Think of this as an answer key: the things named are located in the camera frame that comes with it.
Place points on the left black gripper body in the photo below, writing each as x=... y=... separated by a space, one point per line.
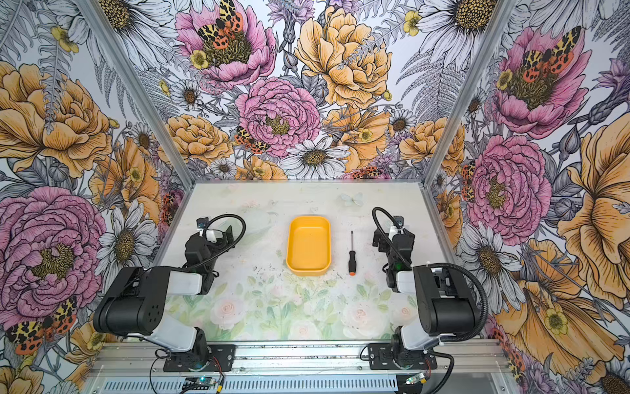
x=222 y=240

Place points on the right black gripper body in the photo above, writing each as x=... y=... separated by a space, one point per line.
x=390 y=240

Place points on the black orange handled screwdriver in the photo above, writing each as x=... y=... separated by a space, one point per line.
x=352 y=263

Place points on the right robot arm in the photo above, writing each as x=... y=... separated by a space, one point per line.
x=452 y=305

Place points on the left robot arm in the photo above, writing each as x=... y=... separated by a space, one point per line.
x=134 y=304

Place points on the yellow plastic bin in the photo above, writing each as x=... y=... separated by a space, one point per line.
x=309 y=246

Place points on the left green circuit board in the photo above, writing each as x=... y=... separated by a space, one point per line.
x=200 y=384

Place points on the green circuit board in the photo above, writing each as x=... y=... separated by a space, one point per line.
x=200 y=384
x=419 y=378

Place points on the right green circuit board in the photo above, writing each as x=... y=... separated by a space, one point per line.
x=419 y=378

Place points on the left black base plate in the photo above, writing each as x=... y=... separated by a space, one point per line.
x=215 y=358

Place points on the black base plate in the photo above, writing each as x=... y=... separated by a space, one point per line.
x=390 y=356
x=215 y=358

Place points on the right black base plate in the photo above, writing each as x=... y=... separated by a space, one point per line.
x=390 y=356

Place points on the aluminium mounting rail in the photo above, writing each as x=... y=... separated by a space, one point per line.
x=137 y=359

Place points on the white slotted cable duct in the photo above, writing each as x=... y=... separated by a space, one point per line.
x=260 y=384

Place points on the right aluminium corner post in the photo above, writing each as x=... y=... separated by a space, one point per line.
x=496 y=27

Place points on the aluminium corner post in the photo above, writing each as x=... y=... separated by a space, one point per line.
x=113 y=48
x=496 y=27

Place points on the left aluminium corner post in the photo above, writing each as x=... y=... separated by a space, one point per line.
x=113 y=48

